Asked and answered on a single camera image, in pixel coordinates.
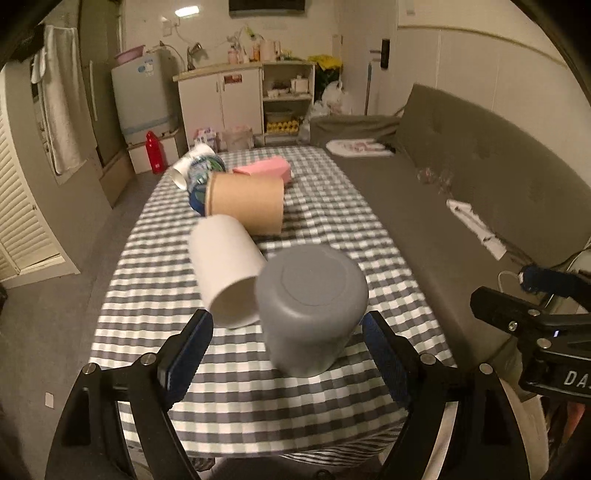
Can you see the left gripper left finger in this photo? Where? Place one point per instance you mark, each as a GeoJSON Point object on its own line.
{"type": "Point", "coordinates": [89, 443]}

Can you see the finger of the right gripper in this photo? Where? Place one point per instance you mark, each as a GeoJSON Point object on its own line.
{"type": "Point", "coordinates": [535, 279]}
{"type": "Point", "coordinates": [525, 320]}

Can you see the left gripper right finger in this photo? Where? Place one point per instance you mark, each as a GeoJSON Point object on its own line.
{"type": "Point", "coordinates": [460, 424]}

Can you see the grey plastic cup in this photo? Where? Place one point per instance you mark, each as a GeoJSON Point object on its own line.
{"type": "Point", "coordinates": [310, 299]}

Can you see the white paper cup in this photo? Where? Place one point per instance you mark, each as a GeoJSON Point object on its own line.
{"type": "Point", "coordinates": [226, 263]}

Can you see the pink cup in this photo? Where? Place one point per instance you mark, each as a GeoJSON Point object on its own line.
{"type": "Point", "coordinates": [275, 166]}

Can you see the brown kraft paper cup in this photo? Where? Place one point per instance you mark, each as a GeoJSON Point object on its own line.
{"type": "Point", "coordinates": [256, 202]}

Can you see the white blue printed cup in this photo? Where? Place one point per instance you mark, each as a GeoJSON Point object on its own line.
{"type": "Point", "coordinates": [192, 171]}

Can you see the white paper on sofa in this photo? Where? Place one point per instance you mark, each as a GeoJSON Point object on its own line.
{"type": "Point", "coordinates": [466, 214]}

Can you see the grey sofa bed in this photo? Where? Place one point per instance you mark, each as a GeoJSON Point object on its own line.
{"type": "Point", "coordinates": [448, 148]}

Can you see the grey white checkered tablecloth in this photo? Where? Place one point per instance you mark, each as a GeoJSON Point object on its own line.
{"type": "Point", "coordinates": [238, 405]}

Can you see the white louvered door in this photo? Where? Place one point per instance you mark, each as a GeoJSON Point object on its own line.
{"type": "Point", "coordinates": [30, 252]}

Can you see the printed booklet on sofa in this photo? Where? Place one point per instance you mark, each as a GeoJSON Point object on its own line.
{"type": "Point", "coordinates": [358, 148]}

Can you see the white plastic bag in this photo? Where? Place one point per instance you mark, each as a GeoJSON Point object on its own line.
{"type": "Point", "coordinates": [335, 100]}

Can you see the yellow bag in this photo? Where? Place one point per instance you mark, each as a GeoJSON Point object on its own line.
{"type": "Point", "coordinates": [328, 68]}

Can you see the open white shelf unit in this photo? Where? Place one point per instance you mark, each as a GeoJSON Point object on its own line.
{"type": "Point", "coordinates": [288, 91]}

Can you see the pink white bucket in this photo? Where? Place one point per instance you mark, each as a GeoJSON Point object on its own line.
{"type": "Point", "coordinates": [238, 138]}

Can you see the printed package on floor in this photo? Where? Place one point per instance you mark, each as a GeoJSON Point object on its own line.
{"type": "Point", "coordinates": [207, 136]}

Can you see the white small fridge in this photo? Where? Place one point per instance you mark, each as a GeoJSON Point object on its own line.
{"type": "Point", "coordinates": [146, 96]}

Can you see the white kitchen cabinet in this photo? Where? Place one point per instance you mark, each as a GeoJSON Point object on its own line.
{"type": "Point", "coordinates": [221, 97]}

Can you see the white hanging towel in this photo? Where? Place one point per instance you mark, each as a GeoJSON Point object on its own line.
{"type": "Point", "coordinates": [57, 73]}

